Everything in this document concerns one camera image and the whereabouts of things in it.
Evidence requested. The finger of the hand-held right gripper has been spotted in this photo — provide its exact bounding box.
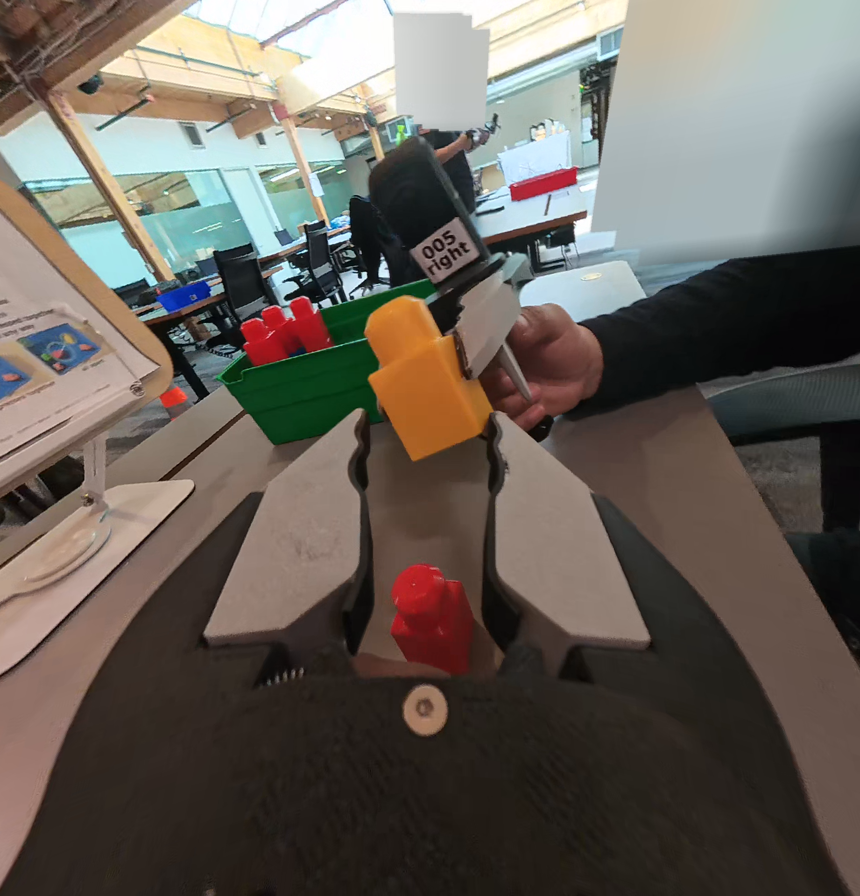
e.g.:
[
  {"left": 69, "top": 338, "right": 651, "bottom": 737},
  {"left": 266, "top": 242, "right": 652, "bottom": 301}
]
[
  {"left": 498, "top": 341, "right": 537, "bottom": 410},
  {"left": 454, "top": 280, "right": 523, "bottom": 382}
]

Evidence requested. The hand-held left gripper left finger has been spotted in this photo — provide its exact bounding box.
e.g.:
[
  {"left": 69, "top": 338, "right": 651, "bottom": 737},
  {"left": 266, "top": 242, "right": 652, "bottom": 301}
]
[{"left": 205, "top": 409, "right": 374, "bottom": 653}]

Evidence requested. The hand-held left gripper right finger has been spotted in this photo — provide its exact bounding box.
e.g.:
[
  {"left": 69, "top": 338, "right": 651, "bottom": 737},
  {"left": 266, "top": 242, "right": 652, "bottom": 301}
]
[{"left": 484, "top": 413, "right": 652, "bottom": 674}]

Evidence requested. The yellow mega block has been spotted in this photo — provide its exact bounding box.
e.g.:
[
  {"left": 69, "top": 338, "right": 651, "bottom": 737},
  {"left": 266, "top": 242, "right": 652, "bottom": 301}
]
[{"left": 366, "top": 294, "right": 495, "bottom": 463}]

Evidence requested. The person's right forearm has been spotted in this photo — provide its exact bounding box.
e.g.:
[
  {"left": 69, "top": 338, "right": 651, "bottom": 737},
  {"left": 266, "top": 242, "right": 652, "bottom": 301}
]
[{"left": 578, "top": 245, "right": 860, "bottom": 421}]

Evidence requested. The person's right hand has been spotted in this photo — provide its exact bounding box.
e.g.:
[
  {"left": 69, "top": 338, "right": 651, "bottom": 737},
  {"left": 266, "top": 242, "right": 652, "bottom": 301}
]
[{"left": 482, "top": 304, "right": 605, "bottom": 432}]

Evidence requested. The black office chair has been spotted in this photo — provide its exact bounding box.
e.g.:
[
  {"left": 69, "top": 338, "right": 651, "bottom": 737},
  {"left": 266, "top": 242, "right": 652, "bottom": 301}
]
[
  {"left": 297, "top": 222, "right": 350, "bottom": 303},
  {"left": 708, "top": 362, "right": 860, "bottom": 533},
  {"left": 213, "top": 245, "right": 280, "bottom": 326}
]

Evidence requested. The red plastic bin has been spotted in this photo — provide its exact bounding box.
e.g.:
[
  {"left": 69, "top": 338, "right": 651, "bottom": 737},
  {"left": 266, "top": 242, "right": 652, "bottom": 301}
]
[{"left": 510, "top": 167, "right": 579, "bottom": 203}]

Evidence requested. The green plastic bin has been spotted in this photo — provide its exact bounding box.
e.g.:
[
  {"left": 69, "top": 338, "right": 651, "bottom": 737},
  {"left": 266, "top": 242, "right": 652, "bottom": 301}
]
[{"left": 218, "top": 280, "right": 438, "bottom": 446}]

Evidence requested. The wooden document stand white base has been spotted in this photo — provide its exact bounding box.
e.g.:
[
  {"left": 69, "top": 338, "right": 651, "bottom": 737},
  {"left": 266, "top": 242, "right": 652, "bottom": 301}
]
[{"left": 0, "top": 175, "right": 196, "bottom": 687}]

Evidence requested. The blue plastic bin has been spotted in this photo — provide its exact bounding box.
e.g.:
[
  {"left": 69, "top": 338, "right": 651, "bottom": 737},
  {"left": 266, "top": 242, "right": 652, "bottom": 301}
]
[{"left": 157, "top": 280, "right": 215, "bottom": 313}]

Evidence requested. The laminated instruction sheet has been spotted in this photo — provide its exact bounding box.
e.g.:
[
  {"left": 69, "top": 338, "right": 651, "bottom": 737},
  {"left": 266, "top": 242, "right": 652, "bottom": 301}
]
[{"left": 0, "top": 238, "right": 144, "bottom": 470}]

